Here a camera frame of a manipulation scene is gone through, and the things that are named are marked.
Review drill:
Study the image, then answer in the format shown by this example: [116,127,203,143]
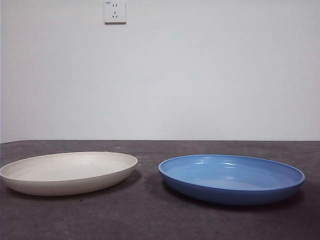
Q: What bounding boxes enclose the blue round plate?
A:
[157,154,306,206]

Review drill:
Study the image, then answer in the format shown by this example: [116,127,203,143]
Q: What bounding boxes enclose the white round plate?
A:
[0,151,139,196]

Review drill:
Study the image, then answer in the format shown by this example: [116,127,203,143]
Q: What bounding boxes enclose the white wall socket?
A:
[104,0,127,25]

